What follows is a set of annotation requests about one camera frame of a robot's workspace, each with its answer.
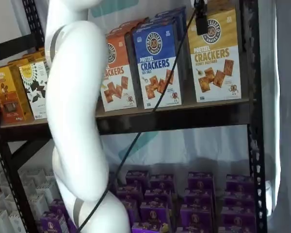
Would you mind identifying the orange cheddar crackers box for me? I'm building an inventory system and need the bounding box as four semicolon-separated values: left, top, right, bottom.
97;31;138;113
105;24;141;39
118;18;150;30

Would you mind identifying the mint chocolate sweet thins box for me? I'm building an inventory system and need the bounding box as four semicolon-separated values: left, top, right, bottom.
18;60;49;120
40;57;50;73

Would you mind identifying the black metal shelf rack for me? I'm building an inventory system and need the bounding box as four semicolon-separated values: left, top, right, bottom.
0;0;269;233

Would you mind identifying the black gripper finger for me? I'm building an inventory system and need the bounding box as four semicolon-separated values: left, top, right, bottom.
193;0;209;36

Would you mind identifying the grey white side curtain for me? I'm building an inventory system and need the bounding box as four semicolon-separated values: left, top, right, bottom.
257;0;291;233

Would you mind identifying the purple Annie's snack box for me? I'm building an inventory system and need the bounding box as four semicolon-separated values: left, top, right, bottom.
180;204;216;230
183;190;214;207
40;210;70;233
225;173;255;194
125;169;150;187
139;200;172;225
220;213;258;233
187;171;214;193
49;199;72;220
125;200;140;220
115;185;142;203
221;205;257;220
144;188;172;205
176;226;216;233
223;191;256;209
131;221;172;233
149;173;175;193

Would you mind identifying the wooden shelf board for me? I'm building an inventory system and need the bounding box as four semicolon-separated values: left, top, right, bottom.
0;98;257;127

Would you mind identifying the blue sea salt crackers box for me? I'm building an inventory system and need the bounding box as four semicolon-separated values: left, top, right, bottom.
154;6;188;61
135;13;187;73
132;20;185;110

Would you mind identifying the yellow honey mustard crackers box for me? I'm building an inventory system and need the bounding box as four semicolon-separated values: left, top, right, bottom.
188;7;243;102
203;0;236;12

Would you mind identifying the orange brown snack box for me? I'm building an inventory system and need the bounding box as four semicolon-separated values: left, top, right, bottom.
23;50;46;61
7;57;31;70
0;66;32;123

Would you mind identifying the black cable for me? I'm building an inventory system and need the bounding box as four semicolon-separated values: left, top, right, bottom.
76;7;200;233

